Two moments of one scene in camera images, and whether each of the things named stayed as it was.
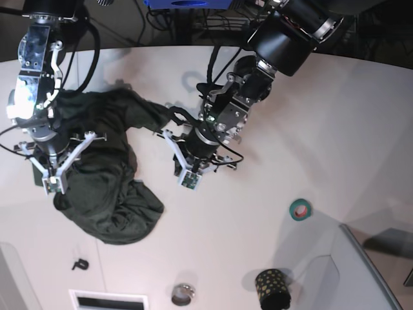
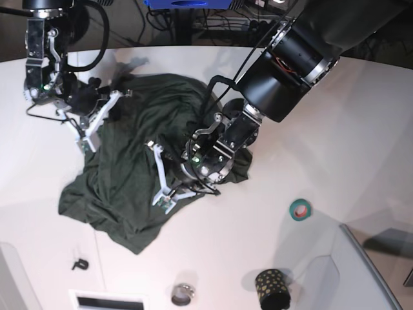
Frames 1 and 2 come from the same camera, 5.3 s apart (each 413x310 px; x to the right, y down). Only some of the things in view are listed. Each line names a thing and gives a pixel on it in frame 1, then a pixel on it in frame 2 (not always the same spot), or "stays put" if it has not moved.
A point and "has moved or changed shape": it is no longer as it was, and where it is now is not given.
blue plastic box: (188, 4) stays put
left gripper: (49, 143) to (82, 98)
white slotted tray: (94, 300) stays put
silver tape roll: (182, 293) stays put
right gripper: (201, 144) to (191, 175)
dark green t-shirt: (105, 196) has moved or changed shape
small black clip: (82, 263) stays put
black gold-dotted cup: (272, 289) stays put
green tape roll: (300, 209) stays put
